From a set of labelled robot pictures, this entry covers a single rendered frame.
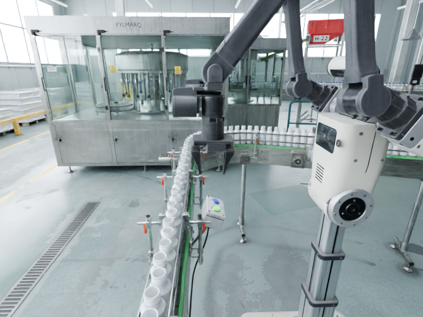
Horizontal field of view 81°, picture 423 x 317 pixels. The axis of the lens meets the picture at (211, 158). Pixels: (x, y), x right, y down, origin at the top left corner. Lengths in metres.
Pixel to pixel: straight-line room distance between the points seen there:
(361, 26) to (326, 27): 6.64
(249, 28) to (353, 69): 0.27
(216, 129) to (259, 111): 5.44
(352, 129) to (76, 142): 4.14
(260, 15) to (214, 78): 0.17
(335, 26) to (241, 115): 3.14
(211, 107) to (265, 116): 5.51
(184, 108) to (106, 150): 3.85
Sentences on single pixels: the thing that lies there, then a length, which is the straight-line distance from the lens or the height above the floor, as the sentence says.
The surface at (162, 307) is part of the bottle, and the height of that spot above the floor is 1.12.
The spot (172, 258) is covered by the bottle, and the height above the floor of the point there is 1.12.
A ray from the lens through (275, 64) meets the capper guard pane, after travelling 6.05.
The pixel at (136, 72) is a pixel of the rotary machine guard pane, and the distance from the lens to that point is 4.06.
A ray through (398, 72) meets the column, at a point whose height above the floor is 1.56.
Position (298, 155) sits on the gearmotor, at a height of 0.97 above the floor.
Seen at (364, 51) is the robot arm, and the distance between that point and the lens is 0.73.
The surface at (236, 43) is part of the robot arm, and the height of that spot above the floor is 1.71.
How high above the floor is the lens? 1.66
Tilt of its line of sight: 20 degrees down
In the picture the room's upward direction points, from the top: straight up
